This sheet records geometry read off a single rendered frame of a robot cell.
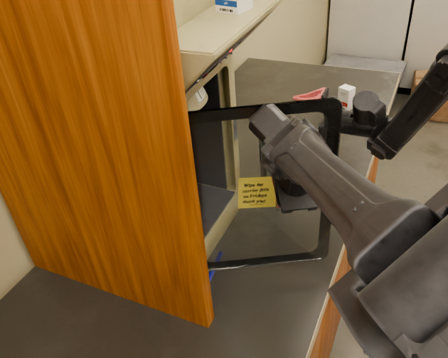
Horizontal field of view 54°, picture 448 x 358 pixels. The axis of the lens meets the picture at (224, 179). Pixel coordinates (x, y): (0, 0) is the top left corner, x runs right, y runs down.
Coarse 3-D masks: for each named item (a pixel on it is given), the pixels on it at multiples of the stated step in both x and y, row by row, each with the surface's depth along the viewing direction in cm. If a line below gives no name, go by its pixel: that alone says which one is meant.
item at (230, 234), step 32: (192, 128) 78; (224, 128) 78; (320, 128) 80; (224, 160) 82; (256, 160) 83; (224, 192) 87; (224, 224) 92; (256, 224) 93; (288, 224) 93; (320, 224) 94; (224, 256) 97; (256, 256) 98; (288, 256) 99; (320, 256) 100
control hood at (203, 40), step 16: (256, 0) 86; (272, 0) 86; (208, 16) 80; (224, 16) 79; (240, 16) 79; (256, 16) 78; (192, 32) 73; (208, 32) 73; (224, 32) 72; (240, 32) 73; (192, 48) 67; (208, 48) 67; (224, 48) 68; (192, 64) 67; (208, 64) 67; (192, 80) 70
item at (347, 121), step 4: (332, 96) 108; (344, 112) 106; (348, 112) 106; (352, 112) 106; (344, 116) 105; (348, 116) 105; (352, 116) 106; (344, 120) 105; (348, 120) 105; (352, 120) 105; (344, 124) 105; (348, 124) 105; (352, 124) 105; (344, 128) 106; (344, 132) 107; (348, 132) 106
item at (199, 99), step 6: (198, 90) 93; (204, 90) 96; (192, 96) 91; (198, 96) 93; (204, 96) 95; (186, 102) 91; (192, 102) 91; (198, 102) 93; (204, 102) 94; (192, 108) 91; (198, 108) 93
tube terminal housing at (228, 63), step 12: (180, 0) 75; (192, 0) 79; (204, 0) 83; (180, 12) 76; (192, 12) 80; (180, 24) 77; (228, 60) 98; (216, 72) 94; (228, 72) 100; (204, 84) 90; (228, 84) 105; (228, 96) 106
